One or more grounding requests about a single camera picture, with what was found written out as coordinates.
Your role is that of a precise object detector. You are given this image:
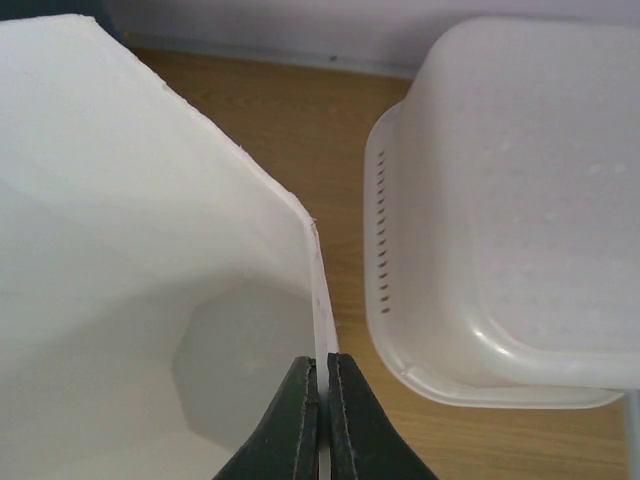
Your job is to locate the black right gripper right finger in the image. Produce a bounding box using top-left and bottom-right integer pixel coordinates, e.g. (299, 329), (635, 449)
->
(327, 353), (437, 480)

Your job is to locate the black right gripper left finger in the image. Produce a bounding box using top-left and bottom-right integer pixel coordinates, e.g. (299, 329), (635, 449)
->
(214, 356), (320, 480)

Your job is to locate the white faceted bin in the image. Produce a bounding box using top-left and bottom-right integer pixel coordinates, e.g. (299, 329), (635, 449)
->
(1, 15), (338, 479)

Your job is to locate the translucent white plastic tub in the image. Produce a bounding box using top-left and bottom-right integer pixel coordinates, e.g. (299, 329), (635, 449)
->
(364, 17), (639, 409)

